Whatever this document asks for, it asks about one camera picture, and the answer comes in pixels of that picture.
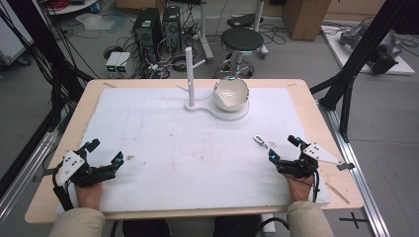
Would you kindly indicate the black tape cross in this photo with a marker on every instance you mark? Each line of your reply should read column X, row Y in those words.
column 354, row 220

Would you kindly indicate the brown cardboard box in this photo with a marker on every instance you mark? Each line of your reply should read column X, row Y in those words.
column 304, row 18

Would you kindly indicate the black round stool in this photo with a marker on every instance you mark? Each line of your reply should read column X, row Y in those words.
column 242, row 39

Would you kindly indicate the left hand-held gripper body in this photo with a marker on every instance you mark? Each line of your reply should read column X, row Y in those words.
column 75, row 164

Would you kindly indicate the white power supply box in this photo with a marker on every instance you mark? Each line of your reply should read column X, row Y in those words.
column 112, row 62
column 123, row 62

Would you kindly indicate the round white table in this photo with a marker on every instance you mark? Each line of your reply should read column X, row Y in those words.
column 70, row 7

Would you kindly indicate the thin wooden stick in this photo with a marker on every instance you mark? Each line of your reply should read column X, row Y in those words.
column 337, row 193

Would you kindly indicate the white stand with pole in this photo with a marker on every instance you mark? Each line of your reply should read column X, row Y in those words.
column 190, row 79

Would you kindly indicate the white board with equipment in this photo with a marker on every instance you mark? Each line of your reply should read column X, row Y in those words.
column 400, row 67

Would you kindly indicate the black metal frame stand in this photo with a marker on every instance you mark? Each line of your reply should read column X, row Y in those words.
column 362, row 52
column 39, row 49

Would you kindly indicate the white table leg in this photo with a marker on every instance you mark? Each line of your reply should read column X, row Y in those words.
column 268, row 223

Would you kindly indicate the person's legs dark trousers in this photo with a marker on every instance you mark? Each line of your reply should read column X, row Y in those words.
column 235, row 227

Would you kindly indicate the grey machine part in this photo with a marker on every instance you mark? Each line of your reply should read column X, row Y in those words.
column 383, row 54

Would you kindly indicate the small black computer tower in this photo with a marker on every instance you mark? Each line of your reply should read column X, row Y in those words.
column 171, row 24

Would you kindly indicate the flat black device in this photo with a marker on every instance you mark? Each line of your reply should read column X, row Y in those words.
column 243, row 20

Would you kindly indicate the person's left hand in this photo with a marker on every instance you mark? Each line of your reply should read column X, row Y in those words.
column 89, row 197

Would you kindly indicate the white desk leg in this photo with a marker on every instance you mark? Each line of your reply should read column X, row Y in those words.
column 260, row 29
column 204, row 33

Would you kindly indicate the aluminium rail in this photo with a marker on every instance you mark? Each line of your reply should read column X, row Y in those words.
column 26, row 177
column 359, row 171

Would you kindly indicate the large black computer tower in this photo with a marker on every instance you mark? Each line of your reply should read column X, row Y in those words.
column 147, row 29

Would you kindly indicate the person's right hand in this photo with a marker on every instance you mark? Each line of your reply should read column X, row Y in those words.
column 300, row 189

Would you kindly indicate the white foam mat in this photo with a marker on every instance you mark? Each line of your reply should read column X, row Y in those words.
column 184, row 154

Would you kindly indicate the silver metal clasp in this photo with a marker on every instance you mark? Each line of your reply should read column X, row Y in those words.
column 260, row 141

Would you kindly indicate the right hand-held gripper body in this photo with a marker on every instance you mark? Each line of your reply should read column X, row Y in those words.
column 301, row 166

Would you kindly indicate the white ceramic bowl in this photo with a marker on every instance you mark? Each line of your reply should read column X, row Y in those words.
column 230, row 94

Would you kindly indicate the clear plastic sheet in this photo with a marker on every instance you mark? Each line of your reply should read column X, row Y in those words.
column 99, row 21

